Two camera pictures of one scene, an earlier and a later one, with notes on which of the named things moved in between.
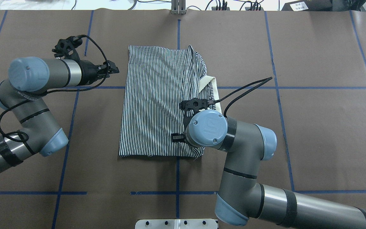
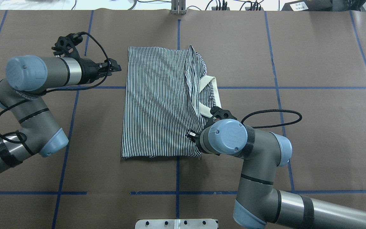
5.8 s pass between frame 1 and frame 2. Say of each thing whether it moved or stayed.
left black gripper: stayed
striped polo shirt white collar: stayed
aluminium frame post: stayed
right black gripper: moved
